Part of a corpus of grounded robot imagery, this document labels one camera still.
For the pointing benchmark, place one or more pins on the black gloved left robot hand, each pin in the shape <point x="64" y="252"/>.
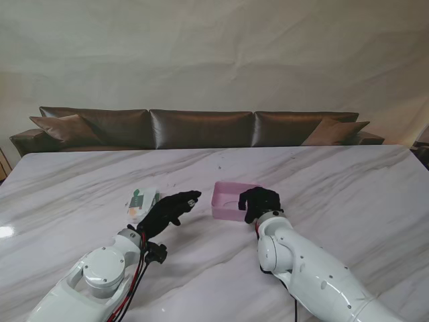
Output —
<point x="164" y="214"/>

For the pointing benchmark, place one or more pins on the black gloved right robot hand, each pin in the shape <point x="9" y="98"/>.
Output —
<point x="263" y="201"/>

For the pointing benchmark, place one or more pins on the pink tissue box cover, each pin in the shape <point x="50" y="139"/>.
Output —
<point x="224" y="208"/>

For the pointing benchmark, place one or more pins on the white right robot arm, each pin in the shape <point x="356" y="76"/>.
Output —
<point x="311" y="268"/>

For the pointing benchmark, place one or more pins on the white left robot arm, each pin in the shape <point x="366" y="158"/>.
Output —
<point x="90" y="278"/>

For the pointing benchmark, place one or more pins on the green white tissue pack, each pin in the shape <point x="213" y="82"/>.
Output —
<point x="140" y="201"/>

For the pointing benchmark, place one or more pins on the brown sofa back cushion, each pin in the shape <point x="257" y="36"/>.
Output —
<point x="288" y="129"/>
<point x="117" y="127"/>
<point x="201" y="129"/>

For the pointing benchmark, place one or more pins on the brown leather sofa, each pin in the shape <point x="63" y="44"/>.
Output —
<point x="201" y="131"/>

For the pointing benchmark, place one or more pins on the brown throw pillow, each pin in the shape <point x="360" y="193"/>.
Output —
<point x="332" y="132"/>
<point x="67" y="131"/>

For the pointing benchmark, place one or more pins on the dark furniture piece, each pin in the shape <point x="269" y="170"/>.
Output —
<point x="421" y="147"/>

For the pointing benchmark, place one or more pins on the wooden furniture piece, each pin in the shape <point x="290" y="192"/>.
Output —
<point x="2" y="164"/>

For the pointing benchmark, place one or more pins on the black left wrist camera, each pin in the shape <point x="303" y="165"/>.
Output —
<point x="157" y="253"/>

